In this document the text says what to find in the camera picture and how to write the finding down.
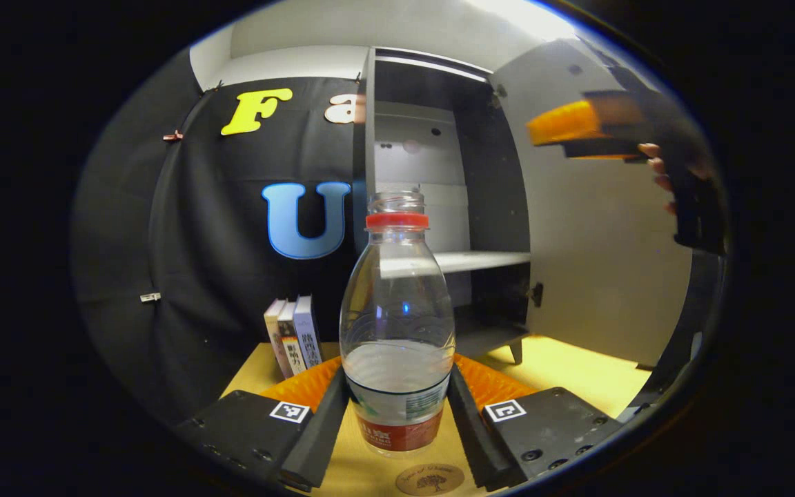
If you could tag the copper cloth clip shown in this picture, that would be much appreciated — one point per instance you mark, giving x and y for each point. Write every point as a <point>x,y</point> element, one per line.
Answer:
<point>172,136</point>

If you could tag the dark grey cabinet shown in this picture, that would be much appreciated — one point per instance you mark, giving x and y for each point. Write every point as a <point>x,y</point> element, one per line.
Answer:
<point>494,193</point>

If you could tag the round wooden coaster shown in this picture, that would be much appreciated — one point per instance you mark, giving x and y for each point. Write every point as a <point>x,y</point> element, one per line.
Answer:
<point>430,479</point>

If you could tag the grey-blue spined book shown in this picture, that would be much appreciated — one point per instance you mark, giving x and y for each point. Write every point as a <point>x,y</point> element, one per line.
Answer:
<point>307,331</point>

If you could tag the beige cabinet door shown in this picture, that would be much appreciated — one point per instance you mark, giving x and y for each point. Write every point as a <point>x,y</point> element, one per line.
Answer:
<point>597,262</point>

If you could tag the black backdrop cloth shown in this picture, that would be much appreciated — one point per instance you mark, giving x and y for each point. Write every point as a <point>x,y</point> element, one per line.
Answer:
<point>218,241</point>

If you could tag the black door hinge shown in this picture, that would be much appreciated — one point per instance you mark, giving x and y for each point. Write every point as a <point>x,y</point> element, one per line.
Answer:
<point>500,90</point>
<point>536,295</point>

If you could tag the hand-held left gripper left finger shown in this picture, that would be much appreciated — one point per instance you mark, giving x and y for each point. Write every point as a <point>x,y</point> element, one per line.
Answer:
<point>318,435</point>

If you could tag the beige spined book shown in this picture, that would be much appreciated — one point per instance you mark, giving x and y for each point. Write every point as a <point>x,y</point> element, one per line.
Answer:
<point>275,338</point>

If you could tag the ceiling light panel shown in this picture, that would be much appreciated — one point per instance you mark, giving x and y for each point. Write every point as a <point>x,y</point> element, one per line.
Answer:
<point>522,14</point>

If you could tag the white cabinet shelf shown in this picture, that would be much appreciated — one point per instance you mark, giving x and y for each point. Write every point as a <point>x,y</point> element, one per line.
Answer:
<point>480,261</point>

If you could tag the white and black spined book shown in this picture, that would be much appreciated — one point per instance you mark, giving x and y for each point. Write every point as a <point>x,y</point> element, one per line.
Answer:
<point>291,338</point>

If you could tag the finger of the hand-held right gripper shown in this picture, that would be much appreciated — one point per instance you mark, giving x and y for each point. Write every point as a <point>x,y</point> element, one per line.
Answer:
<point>604,149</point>
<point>563,124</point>

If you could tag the clear plastic water bottle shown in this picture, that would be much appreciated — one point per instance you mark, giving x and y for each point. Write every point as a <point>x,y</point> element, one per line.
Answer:
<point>397,324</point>

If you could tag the silver cloth clip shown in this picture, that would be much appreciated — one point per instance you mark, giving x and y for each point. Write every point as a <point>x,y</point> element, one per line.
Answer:
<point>150,297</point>

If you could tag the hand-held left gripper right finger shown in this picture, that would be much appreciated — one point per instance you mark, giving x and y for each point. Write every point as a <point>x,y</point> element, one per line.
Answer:
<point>480,442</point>

